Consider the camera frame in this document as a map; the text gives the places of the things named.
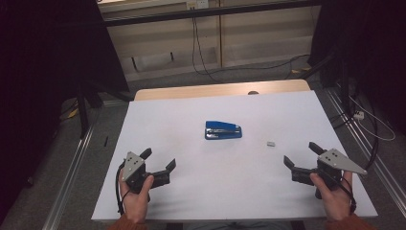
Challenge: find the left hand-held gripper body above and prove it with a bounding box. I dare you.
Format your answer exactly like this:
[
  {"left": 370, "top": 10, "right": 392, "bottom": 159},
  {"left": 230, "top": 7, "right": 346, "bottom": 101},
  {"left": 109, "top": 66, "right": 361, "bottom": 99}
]
[{"left": 123, "top": 151, "right": 154, "bottom": 195}]

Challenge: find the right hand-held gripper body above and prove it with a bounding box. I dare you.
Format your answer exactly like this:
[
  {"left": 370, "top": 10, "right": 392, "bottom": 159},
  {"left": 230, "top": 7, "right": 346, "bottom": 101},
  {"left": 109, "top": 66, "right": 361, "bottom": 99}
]
[{"left": 314, "top": 148, "right": 368, "bottom": 199}]

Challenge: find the blue stapler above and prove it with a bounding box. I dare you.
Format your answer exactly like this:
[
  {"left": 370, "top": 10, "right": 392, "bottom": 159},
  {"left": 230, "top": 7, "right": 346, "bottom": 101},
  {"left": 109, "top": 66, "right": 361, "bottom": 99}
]
[{"left": 204, "top": 120, "right": 243, "bottom": 141}]

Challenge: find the person's left hand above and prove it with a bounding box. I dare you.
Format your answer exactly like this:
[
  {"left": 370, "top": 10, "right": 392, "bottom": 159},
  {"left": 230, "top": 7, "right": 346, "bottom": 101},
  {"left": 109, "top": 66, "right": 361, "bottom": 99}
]
[{"left": 119, "top": 174, "right": 155, "bottom": 223}]

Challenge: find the person's right hand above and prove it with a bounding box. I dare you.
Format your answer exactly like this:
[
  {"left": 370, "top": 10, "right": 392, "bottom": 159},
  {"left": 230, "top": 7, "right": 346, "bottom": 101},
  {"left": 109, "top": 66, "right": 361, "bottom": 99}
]
[{"left": 309, "top": 171, "right": 354, "bottom": 222}]

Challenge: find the white table sheet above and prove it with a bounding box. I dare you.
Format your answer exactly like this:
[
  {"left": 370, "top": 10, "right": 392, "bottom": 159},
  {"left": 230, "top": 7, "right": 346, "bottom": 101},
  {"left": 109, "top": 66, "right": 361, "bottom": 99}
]
[{"left": 91, "top": 90, "right": 379, "bottom": 222}]

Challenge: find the black metal stand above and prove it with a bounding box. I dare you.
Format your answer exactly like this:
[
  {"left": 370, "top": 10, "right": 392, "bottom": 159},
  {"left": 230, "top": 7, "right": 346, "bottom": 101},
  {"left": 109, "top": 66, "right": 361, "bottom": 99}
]
[
  {"left": 300, "top": 47, "right": 353, "bottom": 120},
  {"left": 75, "top": 80, "right": 133, "bottom": 140}
]

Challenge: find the wooden table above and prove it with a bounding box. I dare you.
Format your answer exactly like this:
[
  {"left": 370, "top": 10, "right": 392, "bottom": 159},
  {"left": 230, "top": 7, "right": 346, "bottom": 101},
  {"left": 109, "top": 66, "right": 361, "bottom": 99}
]
[{"left": 133, "top": 79, "right": 312, "bottom": 102}]

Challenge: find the black curtain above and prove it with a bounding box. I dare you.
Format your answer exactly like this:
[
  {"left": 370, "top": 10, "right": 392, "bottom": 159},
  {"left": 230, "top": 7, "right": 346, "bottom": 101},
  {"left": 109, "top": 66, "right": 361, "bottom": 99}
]
[
  {"left": 0, "top": 0, "right": 129, "bottom": 221},
  {"left": 309, "top": 0, "right": 406, "bottom": 137}
]

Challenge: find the beige cabinet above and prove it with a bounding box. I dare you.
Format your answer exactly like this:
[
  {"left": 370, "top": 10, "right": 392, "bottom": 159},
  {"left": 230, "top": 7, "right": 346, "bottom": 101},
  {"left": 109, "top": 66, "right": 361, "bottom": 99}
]
[{"left": 97, "top": 0, "right": 322, "bottom": 82}]

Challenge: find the black horizontal bar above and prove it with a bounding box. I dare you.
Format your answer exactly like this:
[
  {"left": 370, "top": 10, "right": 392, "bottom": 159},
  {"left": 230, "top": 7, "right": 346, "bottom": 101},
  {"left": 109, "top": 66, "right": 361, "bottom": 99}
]
[{"left": 102, "top": 0, "right": 323, "bottom": 29}]

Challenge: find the left hand-held gripper black cable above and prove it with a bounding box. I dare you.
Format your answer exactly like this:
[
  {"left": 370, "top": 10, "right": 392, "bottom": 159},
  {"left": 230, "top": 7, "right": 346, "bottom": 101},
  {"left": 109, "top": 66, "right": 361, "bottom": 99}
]
[{"left": 115, "top": 161, "right": 132, "bottom": 216}]

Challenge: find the hand-held gripper black cable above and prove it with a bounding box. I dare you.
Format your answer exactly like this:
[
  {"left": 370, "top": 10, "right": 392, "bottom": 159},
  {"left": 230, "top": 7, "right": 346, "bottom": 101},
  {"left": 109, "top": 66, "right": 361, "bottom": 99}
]
[
  {"left": 115, "top": 161, "right": 132, "bottom": 216},
  {"left": 338, "top": 174, "right": 358, "bottom": 215}
]

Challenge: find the right hand-held gripper black cable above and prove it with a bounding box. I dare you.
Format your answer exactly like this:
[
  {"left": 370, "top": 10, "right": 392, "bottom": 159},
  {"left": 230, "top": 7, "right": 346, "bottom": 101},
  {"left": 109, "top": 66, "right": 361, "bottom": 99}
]
[{"left": 338, "top": 174, "right": 358, "bottom": 215}]

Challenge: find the black floor cable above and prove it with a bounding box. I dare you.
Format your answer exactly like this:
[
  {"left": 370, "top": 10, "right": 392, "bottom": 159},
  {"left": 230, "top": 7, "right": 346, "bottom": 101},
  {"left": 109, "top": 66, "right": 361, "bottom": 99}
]
[{"left": 329, "top": 103, "right": 381, "bottom": 172}]

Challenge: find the white floor cable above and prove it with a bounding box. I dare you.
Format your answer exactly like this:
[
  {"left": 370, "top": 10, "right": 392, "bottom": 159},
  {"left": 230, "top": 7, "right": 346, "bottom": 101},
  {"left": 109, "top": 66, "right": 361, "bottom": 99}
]
[{"left": 349, "top": 95, "right": 396, "bottom": 143}]

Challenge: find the aluminium floor rail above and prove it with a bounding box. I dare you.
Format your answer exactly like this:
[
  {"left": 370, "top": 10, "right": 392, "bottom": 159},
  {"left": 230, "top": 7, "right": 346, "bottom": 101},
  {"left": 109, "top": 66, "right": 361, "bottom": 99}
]
[
  {"left": 325, "top": 86, "right": 406, "bottom": 210},
  {"left": 42, "top": 123, "right": 96, "bottom": 230}
]

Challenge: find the black hanging cable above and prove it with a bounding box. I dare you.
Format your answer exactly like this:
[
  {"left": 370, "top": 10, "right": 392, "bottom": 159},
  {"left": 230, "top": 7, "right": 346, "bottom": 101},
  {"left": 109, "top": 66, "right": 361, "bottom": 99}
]
[{"left": 191, "top": 16, "right": 311, "bottom": 84}]

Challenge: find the white wall socket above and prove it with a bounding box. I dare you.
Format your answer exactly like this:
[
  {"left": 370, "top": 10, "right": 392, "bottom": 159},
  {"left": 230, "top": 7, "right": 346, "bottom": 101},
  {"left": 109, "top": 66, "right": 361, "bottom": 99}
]
[{"left": 186, "top": 0, "right": 210, "bottom": 10}]

